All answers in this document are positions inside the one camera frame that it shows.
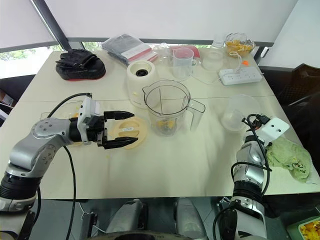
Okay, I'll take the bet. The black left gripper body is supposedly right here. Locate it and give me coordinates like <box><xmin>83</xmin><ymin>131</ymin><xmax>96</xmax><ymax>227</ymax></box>
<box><xmin>86</xmin><ymin>114</ymin><xmax>109</xmax><ymax>149</ymax></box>

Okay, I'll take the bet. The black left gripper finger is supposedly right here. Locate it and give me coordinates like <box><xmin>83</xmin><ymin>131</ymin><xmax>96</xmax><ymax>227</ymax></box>
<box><xmin>102</xmin><ymin>136</ymin><xmax>139</xmax><ymax>151</ymax></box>
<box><xmin>103</xmin><ymin>110</ymin><xmax>136</xmax><ymax>121</ymax></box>

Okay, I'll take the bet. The green tray of yellow food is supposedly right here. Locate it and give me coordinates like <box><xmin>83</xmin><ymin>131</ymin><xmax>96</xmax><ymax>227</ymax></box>
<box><xmin>286</xmin><ymin>215</ymin><xmax>320</xmax><ymax>240</ymax></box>

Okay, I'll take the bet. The peach round blender lid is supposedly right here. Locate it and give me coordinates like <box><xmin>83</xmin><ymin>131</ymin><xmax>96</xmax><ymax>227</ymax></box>
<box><xmin>106</xmin><ymin>116</ymin><xmax>149</xmax><ymax>151</ymax></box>

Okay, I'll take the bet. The white blender base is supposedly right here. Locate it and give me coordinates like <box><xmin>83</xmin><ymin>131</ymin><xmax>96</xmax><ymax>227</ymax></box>
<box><xmin>124</xmin><ymin>60</ymin><xmax>160</xmax><ymax>109</ymax></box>

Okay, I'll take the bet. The textured glass bowl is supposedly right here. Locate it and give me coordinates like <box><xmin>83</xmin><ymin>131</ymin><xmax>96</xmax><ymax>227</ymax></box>
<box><xmin>39</xmin><ymin>99</ymin><xmax>85</xmax><ymax>121</ymax></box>

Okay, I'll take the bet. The clear plastic blender jug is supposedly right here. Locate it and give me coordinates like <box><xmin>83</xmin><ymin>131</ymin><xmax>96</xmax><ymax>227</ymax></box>
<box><xmin>142</xmin><ymin>79</ymin><xmax>207</xmax><ymax>137</ymax></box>

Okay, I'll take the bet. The dark cloth in plastic package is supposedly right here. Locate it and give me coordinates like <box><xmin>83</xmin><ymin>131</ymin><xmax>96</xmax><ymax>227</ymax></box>
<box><xmin>100</xmin><ymin>34</ymin><xmax>159</xmax><ymax>67</ymax></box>

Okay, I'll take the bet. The clear crumpled plastic bag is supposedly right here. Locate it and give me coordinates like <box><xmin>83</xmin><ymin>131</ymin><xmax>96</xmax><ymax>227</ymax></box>
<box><xmin>151</xmin><ymin>42</ymin><xmax>174</xmax><ymax>65</ymax></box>

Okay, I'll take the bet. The grey rounded housing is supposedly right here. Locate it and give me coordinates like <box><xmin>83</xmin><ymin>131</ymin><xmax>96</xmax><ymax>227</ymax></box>
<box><xmin>173</xmin><ymin>197</ymin><xmax>209</xmax><ymax>240</ymax></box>
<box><xmin>106</xmin><ymin>198</ymin><xmax>149</xmax><ymax>238</ymax></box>

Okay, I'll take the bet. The clear measuring cup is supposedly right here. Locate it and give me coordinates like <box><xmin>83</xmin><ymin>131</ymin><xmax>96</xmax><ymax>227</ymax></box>
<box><xmin>171</xmin><ymin>47</ymin><xmax>198</xmax><ymax>82</ymax></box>

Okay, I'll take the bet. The red flat package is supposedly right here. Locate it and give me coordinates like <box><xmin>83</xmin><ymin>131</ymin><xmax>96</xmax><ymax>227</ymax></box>
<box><xmin>170</xmin><ymin>45</ymin><xmax>201</xmax><ymax>60</ymax></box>

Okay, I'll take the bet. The clear plastic dome cover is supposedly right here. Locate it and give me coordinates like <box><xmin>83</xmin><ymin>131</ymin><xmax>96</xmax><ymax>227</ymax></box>
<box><xmin>220</xmin><ymin>94</ymin><xmax>262</xmax><ymax>132</ymax></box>

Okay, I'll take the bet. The clear drinking glass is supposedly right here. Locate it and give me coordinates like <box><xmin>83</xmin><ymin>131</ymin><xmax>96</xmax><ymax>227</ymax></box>
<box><xmin>211</xmin><ymin>33</ymin><xmax>227</xmax><ymax>50</ymax></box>

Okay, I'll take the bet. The white power strip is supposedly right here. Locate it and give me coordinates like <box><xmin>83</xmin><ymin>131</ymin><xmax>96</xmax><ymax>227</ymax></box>
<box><xmin>218</xmin><ymin>66</ymin><xmax>264</xmax><ymax>87</ymax></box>

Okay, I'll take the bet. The bag of yellow snacks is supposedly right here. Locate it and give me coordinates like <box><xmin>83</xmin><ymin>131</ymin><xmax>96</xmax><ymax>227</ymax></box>
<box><xmin>223</xmin><ymin>33</ymin><xmax>257</xmax><ymax>58</ymax></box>

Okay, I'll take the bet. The green crumpled cloth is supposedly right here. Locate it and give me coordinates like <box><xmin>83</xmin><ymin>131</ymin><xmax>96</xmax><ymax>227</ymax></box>
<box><xmin>265</xmin><ymin>136</ymin><xmax>314</xmax><ymax>186</ymax></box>

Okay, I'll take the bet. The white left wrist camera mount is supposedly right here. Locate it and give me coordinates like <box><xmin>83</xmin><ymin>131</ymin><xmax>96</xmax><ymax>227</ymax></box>
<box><xmin>76</xmin><ymin>96</ymin><xmax>102</xmax><ymax>146</ymax></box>

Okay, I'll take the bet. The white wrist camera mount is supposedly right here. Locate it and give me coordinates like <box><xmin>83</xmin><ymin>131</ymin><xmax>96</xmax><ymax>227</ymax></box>
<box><xmin>76</xmin><ymin>96</ymin><xmax>102</xmax><ymax>146</ymax></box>
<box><xmin>258</xmin><ymin>116</ymin><xmax>291</xmax><ymax>147</ymax></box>

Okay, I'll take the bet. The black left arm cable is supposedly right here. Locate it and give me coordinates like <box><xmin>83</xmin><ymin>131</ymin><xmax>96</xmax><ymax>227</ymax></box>
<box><xmin>34</xmin><ymin>92</ymin><xmax>93</xmax><ymax>240</ymax></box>

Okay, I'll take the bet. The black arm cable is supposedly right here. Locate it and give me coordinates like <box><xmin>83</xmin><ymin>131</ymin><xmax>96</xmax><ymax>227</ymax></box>
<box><xmin>34</xmin><ymin>92</ymin><xmax>93</xmax><ymax>240</ymax></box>
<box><xmin>212</xmin><ymin>113</ymin><xmax>274</xmax><ymax>240</ymax></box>

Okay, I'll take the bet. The black window frame post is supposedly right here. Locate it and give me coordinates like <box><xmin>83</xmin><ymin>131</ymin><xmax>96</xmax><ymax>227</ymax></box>
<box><xmin>29</xmin><ymin>0</ymin><xmax>74</xmax><ymax>51</ymax></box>

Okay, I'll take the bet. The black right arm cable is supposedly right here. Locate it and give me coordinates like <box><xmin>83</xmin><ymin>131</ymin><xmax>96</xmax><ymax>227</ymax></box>
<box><xmin>212</xmin><ymin>113</ymin><xmax>274</xmax><ymax>240</ymax></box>

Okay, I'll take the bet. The white power strip cable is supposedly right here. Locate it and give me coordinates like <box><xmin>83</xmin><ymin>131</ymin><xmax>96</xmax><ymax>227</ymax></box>
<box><xmin>193</xmin><ymin>51</ymin><xmax>245</xmax><ymax>86</ymax></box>

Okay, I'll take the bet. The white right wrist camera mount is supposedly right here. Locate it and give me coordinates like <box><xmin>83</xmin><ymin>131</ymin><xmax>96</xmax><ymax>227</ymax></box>
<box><xmin>258</xmin><ymin>116</ymin><xmax>291</xmax><ymax>147</ymax></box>

